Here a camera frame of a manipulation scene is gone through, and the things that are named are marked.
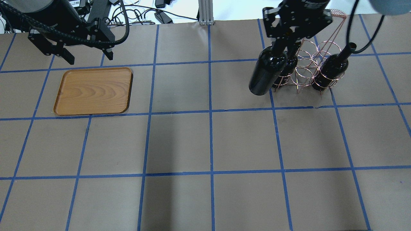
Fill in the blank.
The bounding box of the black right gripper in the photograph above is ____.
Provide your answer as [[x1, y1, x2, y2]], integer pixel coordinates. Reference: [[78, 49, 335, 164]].
[[262, 0, 333, 46]]

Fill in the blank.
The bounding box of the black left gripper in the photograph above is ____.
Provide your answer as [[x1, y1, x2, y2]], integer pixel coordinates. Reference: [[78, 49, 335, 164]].
[[28, 0, 115, 65]]

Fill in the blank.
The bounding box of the dark wine bottle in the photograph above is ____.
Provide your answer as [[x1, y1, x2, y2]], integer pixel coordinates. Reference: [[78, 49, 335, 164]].
[[249, 40, 288, 96], [311, 42, 357, 92], [272, 40, 302, 89]]

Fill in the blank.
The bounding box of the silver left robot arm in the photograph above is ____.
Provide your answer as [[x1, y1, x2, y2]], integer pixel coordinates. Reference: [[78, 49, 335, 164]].
[[1, 0, 115, 65]]

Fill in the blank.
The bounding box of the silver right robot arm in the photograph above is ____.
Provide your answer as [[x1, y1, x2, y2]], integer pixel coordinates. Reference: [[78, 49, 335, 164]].
[[262, 0, 411, 54]]

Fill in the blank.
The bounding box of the wooden tray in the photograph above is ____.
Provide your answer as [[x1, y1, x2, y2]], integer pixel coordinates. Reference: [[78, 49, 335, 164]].
[[53, 67, 133, 116]]

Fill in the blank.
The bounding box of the black power adapter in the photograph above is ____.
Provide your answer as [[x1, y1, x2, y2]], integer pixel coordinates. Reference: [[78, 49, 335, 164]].
[[154, 11, 173, 24]]

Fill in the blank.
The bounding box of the copper wire wine rack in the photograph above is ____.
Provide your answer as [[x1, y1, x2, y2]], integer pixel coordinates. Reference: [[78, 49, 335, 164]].
[[272, 9, 348, 93]]

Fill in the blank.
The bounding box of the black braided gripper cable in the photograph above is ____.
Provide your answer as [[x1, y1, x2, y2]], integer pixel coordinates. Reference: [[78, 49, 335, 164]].
[[0, 0, 130, 45]]

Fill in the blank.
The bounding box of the aluminium frame post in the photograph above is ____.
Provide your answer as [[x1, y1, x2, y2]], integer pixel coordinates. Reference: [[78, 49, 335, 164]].
[[198, 0, 214, 25]]

